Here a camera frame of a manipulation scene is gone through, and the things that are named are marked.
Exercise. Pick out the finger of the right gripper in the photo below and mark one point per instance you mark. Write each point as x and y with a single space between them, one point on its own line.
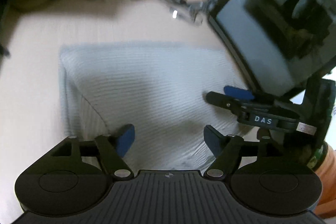
224 102
238 93

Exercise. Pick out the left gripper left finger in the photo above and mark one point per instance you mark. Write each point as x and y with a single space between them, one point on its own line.
112 149

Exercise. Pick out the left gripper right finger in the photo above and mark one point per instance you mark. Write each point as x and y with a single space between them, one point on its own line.
226 150

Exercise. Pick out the striped grey knit sweater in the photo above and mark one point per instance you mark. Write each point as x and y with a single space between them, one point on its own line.
160 89

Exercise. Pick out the right gloved hand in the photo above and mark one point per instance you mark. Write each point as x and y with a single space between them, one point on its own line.
326 172

